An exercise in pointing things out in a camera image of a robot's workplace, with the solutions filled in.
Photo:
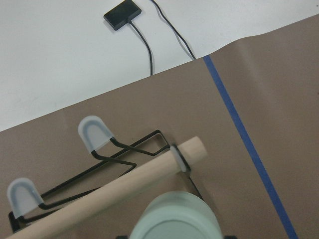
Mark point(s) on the small black puck device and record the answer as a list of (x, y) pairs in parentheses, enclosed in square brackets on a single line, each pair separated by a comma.
[(122, 14)]

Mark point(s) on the pale green plastic cup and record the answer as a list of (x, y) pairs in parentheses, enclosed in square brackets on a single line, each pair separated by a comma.
[(177, 215)]

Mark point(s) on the wooden dowel rack handle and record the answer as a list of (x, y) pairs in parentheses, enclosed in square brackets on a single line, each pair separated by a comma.
[(103, 198)]

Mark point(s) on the black wire cup rack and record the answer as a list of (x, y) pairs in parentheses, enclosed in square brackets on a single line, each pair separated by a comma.
[(28, 206)]

